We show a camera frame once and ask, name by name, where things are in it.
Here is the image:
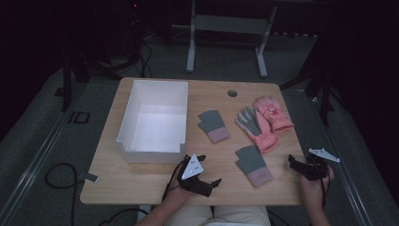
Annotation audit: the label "white storage box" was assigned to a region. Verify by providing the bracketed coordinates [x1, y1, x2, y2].
[116, 79, 190, 165]

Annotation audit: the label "pink glove with grey palm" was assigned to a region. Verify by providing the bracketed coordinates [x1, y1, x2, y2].
[235, 105, 280, 154]

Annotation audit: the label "black looped floor cable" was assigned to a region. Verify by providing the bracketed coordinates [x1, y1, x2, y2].
[44, 162, 79, 226]

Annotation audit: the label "black cable under table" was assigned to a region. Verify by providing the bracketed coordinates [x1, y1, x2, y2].
[98, 207, 149, 226]

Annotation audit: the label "grey metal floor rail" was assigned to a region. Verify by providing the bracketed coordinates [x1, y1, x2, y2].
[302, 89, 375, 226]
[0, 82, 89, 226]

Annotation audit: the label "black floor bracket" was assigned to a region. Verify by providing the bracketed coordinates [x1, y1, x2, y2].
[68, 110, 91, 124]

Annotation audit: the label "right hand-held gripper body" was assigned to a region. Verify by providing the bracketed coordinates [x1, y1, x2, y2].
[295, 148, 342, 182]

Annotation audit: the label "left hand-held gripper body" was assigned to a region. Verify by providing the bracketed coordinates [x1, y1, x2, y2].
[176, 153, 215, 199]

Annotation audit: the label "person's right hand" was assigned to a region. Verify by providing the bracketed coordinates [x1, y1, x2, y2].
[297, 165, 335, 211]

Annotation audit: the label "black tripod stand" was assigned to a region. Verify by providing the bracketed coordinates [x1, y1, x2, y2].
[54, 51, 124, 113]
[279, 37, 346, 127]

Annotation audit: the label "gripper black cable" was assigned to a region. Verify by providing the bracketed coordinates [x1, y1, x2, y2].
[161, 159, 190, 202]
[319, 175, 331, 209]

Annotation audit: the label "white metal desk frame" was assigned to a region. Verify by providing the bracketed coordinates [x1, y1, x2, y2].
[170, 0, 279, 79]

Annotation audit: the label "grey knit glove pink cuff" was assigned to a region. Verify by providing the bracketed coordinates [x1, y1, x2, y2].
[234, 144, 274, 188]
[197, 109, 231, 145]

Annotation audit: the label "black hanging background cables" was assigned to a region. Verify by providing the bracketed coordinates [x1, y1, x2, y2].
[136, 39, 155, 79]

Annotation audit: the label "pink glove with red print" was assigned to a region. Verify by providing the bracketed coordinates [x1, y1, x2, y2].
[252, 95, 295, 134]

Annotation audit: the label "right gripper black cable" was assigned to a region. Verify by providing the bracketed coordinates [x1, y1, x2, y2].
[319, 175, 331, 209]

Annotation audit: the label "person's beige trousers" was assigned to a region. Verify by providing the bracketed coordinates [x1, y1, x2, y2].
[163, 204, 273, 226]

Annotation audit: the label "person's left hand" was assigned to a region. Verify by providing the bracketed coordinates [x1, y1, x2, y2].
[164, 180, 196, 206]

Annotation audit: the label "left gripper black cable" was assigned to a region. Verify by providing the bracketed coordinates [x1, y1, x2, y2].
[161, 159, 190, 202]

